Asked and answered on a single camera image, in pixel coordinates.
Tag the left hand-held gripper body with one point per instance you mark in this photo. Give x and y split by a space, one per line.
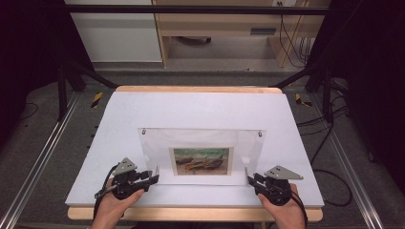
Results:
125 184

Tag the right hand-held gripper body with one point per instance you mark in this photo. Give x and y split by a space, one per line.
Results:
278 191

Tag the boat painting print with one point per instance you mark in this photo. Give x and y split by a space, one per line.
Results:
201 161

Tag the clear acrylic photo frame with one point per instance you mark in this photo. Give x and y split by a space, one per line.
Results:
200 138

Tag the person's right hand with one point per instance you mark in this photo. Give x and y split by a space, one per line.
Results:
286 216

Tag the person's left hand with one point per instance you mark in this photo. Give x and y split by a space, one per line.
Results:
111 211

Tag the wooden table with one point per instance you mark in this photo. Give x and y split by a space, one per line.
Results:
191 214

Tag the white table mat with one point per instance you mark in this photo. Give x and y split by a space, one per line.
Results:
197 108

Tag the yellow clamp right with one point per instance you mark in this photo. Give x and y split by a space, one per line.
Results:
299 99

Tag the yellow clamp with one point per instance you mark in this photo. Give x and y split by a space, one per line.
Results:
299 99
97 99

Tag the yellow clamp left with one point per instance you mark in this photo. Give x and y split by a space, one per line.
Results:
97 99

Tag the black metal stand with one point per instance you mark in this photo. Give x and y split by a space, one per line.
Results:
62 95
327 95

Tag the white cabinet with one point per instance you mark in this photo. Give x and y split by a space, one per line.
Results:
117 35

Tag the black curtain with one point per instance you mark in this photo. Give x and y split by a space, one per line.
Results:
28 47
372 79

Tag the grey desk label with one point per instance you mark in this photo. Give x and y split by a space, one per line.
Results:
263 31

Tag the light wooden desk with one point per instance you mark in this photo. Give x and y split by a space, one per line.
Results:
223 24

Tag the aluminium floor rail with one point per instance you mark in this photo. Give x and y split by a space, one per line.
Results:
41 159
347 165

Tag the black horizontal frame bar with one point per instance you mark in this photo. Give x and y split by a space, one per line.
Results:
191 9

